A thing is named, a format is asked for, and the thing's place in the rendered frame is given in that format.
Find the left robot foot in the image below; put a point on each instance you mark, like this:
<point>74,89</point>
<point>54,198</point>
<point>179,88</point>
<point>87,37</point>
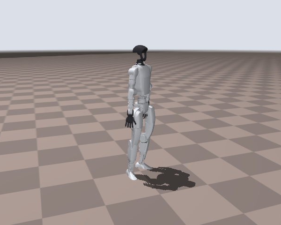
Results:
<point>144,166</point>

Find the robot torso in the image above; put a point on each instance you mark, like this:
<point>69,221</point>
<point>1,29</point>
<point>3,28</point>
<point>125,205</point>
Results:
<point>142,86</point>

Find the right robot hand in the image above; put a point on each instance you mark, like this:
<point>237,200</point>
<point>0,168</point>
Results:
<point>130,120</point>

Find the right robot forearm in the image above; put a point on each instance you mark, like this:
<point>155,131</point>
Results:
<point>131,99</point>

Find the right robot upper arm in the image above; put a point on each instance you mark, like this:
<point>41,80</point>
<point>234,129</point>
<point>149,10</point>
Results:
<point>132,72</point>

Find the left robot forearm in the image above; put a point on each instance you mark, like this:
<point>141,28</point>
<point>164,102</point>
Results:
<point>148,96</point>

